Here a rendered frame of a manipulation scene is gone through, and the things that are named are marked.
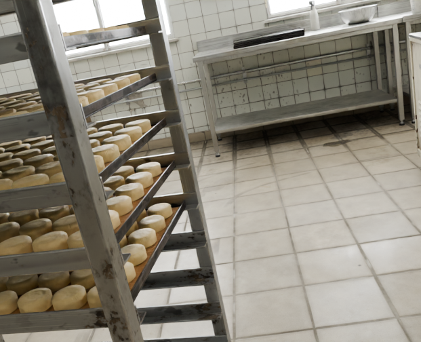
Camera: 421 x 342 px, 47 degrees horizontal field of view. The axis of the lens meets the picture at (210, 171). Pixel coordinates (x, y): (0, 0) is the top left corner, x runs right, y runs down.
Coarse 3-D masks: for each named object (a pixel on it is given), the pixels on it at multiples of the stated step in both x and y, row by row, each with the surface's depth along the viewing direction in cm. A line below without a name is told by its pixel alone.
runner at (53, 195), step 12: (0, 192) 61; (12, 192) 61; (24, 192) 61; (36, 192) 60; (48, 192) 60; (60, 192) 60; (108, 192) 61; (0, 204) 62; (12, 204) 62; (24, 204) 61; (36, 204) 61; (48, 204) 61; (60, 204) 60
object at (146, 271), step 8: (184, 200) 102; (184, 208) 102; (176, 216) 95; (168, 232) 89; (160, 240) 88; (160, 248) 84; (152, 256) 79; (152, 264) 79; (144, 272) 75; (136, 280) 75; (144, 280) 75; (136, 288) 71; (136, 296) 71
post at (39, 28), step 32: (32, 0) 50; (32, 32) 51; (32, 64) 52; (64, 64) 53; (64, 96) 53; (64, 128) 54; (64, 160) 55; (96, 192) 57; (96, 224) 57; (96, 256) 58; (128, 288) 62; (128, 320) 61
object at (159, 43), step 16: (144, 0) 92; (144, 16) 93; (160, 16) 93; (160, 48) 94; (160, 64) 95; (176, 80) 99; (176, 96) 97; (176, 128) 99; (176, 144) 100; (192, 160) 103; (192, 176) 102; (192, 224) 105; (208, 240) 107; (208, 256) 107; (208, 288) 110; (224, 320) 113
